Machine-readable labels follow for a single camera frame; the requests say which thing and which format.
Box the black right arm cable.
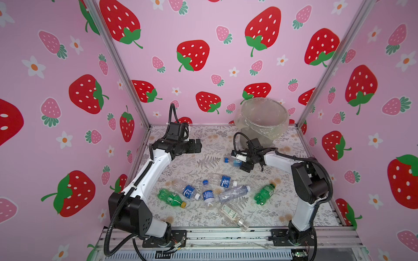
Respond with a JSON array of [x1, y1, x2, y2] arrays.
[[232, 132, 334, 261]]

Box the aluminium right corner post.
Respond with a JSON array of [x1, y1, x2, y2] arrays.
[[296, 0, 376, 131]]

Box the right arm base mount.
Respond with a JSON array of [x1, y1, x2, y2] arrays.
[[268, 226, 317, 247]]

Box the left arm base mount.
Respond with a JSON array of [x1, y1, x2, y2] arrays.
[[142, 221, 187, 249]]

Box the upright bottle blue cap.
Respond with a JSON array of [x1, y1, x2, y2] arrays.
[[202, 179, 216, 209]]

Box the clear square bottle green label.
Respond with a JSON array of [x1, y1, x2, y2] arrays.
[[219, 203, 249, 232]]

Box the clear bottle blue label white cap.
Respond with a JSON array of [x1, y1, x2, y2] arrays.
[[210, 174, 237, 189]]

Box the crushed clear bottle white cap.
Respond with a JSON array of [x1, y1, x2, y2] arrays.
[[218, 185, 251, 203]]

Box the green bottle yellow cap left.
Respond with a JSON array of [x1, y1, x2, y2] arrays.
[[158, 189, 187, 209]]

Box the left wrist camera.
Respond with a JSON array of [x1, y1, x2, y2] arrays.
[[163, 122, 189, 142]]

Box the Fiji bottle red flower label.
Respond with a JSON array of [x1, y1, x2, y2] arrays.
[[224, 156, 243, 168]]

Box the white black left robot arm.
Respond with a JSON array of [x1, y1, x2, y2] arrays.
[[106, 139, 202, 244]]

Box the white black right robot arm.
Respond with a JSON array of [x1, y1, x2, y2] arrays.
[[231, 148, 333, 245]]

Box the aluminium left corner post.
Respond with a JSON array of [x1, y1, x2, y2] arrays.
[[85, 0, 151, 131]]

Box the grey wire mesh bin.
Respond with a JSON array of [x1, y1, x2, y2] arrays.
[[239, 97, 291, 149]]

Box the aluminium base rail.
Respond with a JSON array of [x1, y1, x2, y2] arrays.
[[93, 226, 370, 261]]

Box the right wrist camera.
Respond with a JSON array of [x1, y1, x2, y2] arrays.
[[247, 138, 264, 151]]

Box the aluminium corner post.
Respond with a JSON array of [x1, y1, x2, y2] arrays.
[[85, 0, 151, 131], [296, 0, 376, 131]]

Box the green bottle right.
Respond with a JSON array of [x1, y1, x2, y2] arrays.
[[254, 183, 276, 205]]

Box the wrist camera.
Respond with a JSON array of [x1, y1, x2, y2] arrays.
[[163, 122, 189, 142], [247, 138, 264, 151]]

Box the clear bottle blue label left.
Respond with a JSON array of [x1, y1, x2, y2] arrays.
[[172, 178, 201, 200]]

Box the translucent plastic bin liner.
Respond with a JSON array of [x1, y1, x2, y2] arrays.
[[233, 97, 291, 141]]

